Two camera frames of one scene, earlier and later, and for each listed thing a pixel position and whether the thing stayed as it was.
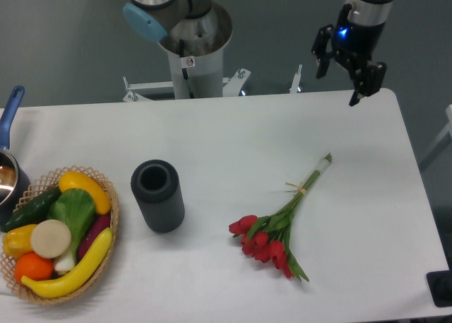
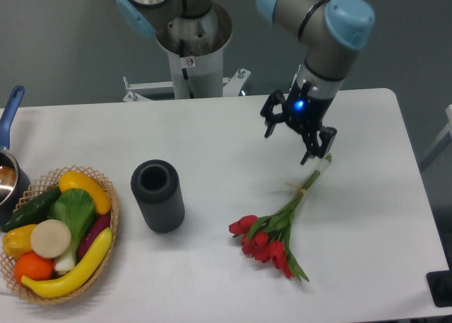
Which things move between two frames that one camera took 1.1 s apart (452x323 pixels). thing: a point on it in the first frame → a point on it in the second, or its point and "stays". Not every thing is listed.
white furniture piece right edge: [447, 130] stays
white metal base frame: [232, 85] stays
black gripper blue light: [354, 47] → [302, 112]
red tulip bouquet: [266, 239] stays
